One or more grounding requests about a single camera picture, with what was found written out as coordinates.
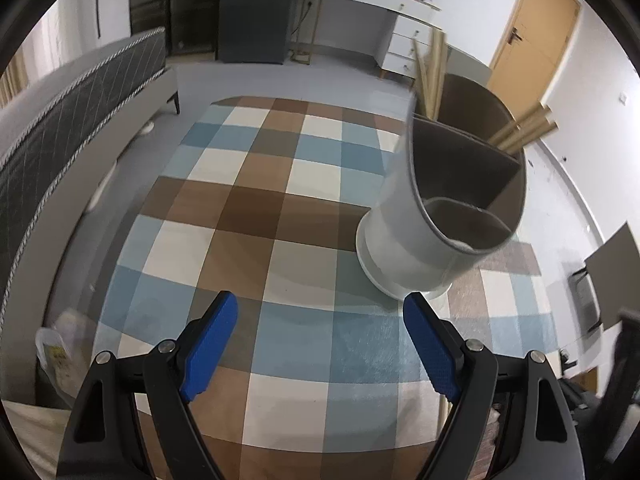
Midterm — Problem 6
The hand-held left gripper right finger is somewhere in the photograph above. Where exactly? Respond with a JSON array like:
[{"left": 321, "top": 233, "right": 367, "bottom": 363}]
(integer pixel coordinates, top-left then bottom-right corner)
[{"left": 402, "top": 291, "right": 586, "bottom": 480}]

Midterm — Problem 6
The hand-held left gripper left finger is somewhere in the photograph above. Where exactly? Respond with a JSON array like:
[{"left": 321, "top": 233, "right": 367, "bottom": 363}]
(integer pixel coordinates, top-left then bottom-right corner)
[{"left": 59, "top": 290, "right": 240, "bottom": 480}]

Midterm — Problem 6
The grey white utensil holder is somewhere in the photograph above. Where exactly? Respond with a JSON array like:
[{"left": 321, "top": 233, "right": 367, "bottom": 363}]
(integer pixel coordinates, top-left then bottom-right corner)
[{"left": 356, "top": 72, "right": 528, "bottom": 302}]

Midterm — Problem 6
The checkered tablecloth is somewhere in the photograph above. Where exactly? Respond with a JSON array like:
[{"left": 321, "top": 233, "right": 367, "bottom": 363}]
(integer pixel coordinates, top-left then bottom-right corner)
[{"left": 47, "top": 96, "right": 561, "bottom": 480}]

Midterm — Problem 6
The clear plastic bag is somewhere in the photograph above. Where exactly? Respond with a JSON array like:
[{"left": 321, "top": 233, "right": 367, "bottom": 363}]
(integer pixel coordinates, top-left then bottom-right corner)
[{"left": 36, "top": 327, "right": 76, "bottom": 401}]

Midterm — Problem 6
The beige cloth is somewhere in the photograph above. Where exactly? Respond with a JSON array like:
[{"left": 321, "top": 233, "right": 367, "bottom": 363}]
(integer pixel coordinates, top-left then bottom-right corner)
[{"left": 2, "top": 402, "right": 76, "bottom": 480}]

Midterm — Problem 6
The dark quilted mattress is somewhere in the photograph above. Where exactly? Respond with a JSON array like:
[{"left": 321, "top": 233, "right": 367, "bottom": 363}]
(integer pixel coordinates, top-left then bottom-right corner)
[{"left": 0, "top": 26, "right": 167, "bottom": 301}]

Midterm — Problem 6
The grey nightstand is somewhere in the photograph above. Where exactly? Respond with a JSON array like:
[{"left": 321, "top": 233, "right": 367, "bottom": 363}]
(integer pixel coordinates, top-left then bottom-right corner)
[{"left": 442, "top": 42, "right": 493, "bottom": 86}]

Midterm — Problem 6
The dark grey refrigerator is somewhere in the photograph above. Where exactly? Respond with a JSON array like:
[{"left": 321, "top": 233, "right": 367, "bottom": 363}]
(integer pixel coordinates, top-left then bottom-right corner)
[{"left": 215, "top": 0, "right": 301, "bottom": 65}]

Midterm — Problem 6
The wooden door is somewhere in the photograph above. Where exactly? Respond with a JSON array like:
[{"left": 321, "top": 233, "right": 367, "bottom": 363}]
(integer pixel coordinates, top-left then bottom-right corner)
[{"left": 487, "top": 0, "right": 581, "bottom": 106}]

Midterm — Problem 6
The beige curtain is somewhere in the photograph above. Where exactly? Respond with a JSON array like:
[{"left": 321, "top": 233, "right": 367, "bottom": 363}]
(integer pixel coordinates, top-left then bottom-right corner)
[{"left": 0, "top": 52, "right": 31, "bottom": 108}]

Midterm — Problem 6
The dark glass cabinet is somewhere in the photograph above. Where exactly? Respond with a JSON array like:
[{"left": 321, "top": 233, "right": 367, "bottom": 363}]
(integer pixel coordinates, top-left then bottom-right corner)
[{"left": 129, "top": 0, "right": 223, "bottom": 58}]

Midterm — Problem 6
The white wardrobe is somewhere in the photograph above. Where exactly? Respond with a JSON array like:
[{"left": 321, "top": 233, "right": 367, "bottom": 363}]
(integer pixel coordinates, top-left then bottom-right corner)
[{"left": 45, "top": 0, "right": 133, "bottom": 56}]

